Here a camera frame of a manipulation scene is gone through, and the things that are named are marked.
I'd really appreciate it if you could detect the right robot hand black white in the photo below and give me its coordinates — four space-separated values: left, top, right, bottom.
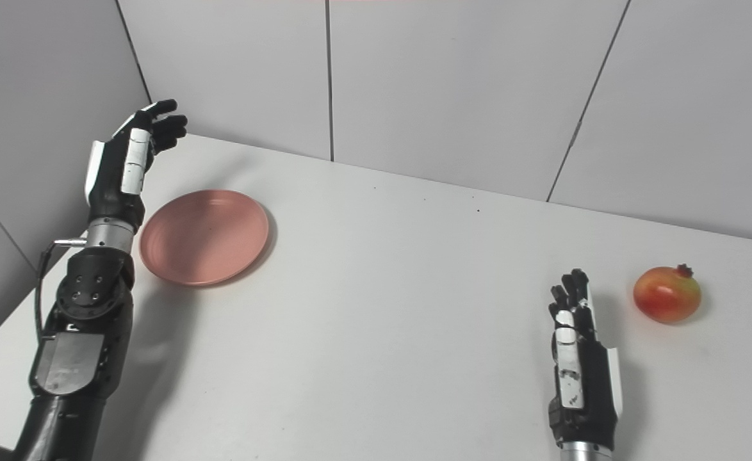
548 268 623 448

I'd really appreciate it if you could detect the red yellow pomegranate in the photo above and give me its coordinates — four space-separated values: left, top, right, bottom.
633 264 702 323

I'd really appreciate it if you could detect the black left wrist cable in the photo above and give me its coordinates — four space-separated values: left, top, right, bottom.
34 238 87 340

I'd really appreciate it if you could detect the pink round plate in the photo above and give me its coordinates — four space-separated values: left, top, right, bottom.
139 190 270 286

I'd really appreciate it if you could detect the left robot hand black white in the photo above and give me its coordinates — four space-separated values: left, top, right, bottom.
85 99 188 230

